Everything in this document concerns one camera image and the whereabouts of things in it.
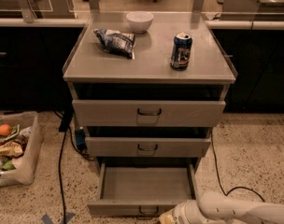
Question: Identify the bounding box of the grey bottom drawer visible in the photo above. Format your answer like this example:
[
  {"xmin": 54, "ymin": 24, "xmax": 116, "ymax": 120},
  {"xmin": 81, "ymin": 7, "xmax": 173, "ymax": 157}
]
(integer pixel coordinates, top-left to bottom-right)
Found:
[{"xmin": 88, "ymin": 162, "xmax": 198, "ymax": 217}]

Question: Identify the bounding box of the grey drawer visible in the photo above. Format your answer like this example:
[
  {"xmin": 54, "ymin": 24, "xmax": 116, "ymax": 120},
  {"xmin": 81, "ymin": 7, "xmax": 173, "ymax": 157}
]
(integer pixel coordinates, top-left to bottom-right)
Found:
[
  {"xmin": 86, "ymin": 137, "xmax": 211, "ymax": 158},
  {"xmin": 88, "ymin": 162, "xmax": 198, "ymax": 217},
  {"xmin": 73, "ymin": 100, "xmax": 225, "ymax": 127}
]

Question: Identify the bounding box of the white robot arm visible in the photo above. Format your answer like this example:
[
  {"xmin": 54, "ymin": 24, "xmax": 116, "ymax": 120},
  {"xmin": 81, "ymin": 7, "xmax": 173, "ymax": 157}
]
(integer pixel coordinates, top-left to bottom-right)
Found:
[{"xmin": 159, "ymin": 191, "xmax": 284, "ymax": 224}]

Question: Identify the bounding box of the grey middle drawer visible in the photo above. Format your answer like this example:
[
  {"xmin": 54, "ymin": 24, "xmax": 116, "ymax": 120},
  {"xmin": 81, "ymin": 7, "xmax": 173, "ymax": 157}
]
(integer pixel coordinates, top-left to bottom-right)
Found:
[{"xmin": 86, "ymin": 137, "xmax": 211, "ymax": 158}]

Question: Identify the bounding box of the grey drawer cabinet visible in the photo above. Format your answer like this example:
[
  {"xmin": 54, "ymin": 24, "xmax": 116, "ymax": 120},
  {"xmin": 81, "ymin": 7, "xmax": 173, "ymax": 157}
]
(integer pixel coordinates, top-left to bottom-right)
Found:
[{"xmin": 64, "ymin": 12, "xmax": 236, "ymax": 166}]

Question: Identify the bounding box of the grey top drawer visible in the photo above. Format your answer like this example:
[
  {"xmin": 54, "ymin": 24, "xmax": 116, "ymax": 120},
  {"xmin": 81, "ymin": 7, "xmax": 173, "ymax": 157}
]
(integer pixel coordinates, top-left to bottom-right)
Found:
[{"xmin": 73, "ymin": 100, "xmax": 225, "ymax": 127}]

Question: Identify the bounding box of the blue power adapter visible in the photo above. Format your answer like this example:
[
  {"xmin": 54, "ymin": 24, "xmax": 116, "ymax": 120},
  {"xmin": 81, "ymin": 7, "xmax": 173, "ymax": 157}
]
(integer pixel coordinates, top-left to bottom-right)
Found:
[{"xmin": 75, "ymin": 128, "xmax": 86, "ymax": 150}]

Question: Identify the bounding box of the blue tape mark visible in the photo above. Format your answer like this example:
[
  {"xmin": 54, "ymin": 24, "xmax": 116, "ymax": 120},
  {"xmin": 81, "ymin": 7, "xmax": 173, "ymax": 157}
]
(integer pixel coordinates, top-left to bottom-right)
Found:
[{"xmin": 40, "ymin": 211, "xmax": 77, "ymax": 224}]

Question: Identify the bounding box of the clear plastic bin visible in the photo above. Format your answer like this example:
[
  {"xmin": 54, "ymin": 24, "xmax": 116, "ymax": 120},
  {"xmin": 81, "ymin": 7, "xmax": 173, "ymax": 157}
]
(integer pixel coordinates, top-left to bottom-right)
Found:
[{"xmin": 0, "ymin": 111, "xmax": 43, "ymax": 188}]

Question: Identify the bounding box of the blue soda can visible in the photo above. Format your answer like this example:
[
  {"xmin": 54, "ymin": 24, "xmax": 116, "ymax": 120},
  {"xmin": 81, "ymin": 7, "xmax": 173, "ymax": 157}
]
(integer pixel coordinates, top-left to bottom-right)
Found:
[{"xmin": 170, "ymin": 32, "xmax": 192, "ymax": 70}]

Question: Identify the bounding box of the blue chip bag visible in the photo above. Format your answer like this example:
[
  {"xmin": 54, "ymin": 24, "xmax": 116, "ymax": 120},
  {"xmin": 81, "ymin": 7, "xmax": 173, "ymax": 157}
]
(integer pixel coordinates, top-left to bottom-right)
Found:
[{"xmin": 92, "ymin": 29, "xmax": 135, "ymax": 60}]

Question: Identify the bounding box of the orange fruit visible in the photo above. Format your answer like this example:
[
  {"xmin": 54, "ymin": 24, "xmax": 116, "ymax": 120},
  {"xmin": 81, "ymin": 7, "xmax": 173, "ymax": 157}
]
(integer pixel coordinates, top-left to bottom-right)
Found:
[{"xmin": 0, "ymin": 124, "xmax": 13, "ymax": 136}]

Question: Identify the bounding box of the white bowl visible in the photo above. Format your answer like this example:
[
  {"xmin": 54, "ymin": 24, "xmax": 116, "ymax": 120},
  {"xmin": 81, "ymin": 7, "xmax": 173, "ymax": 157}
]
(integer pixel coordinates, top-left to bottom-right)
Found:
[{"xmin": 126, "ymin": 11, "xmax": 154, "ymax": 33}]

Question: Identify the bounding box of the black cable right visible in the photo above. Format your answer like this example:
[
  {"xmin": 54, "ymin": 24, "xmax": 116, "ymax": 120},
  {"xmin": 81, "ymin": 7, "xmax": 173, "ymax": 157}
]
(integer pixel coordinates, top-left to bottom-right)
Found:
[{"xmin": 209, "ymin": 133, "xmax": 266, "ymax": 203}]

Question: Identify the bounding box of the black cable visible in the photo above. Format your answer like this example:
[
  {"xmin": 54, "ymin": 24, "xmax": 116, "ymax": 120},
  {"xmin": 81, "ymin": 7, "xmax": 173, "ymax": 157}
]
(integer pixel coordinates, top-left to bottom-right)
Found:
[
  {"xmin": 209, "ymin": 133, "xmax": 266, "ymax": 203},
  {"xmin": 53, "ymin": 110, "xmax": 92, "ymax": 224}
]

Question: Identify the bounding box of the black cable left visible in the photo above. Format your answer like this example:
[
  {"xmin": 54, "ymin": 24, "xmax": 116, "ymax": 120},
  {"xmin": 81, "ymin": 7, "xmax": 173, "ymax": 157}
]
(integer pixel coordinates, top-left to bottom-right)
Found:
[{"xmin": 53, "ymin": 110, "xmax": 92, "ymax": 224}]

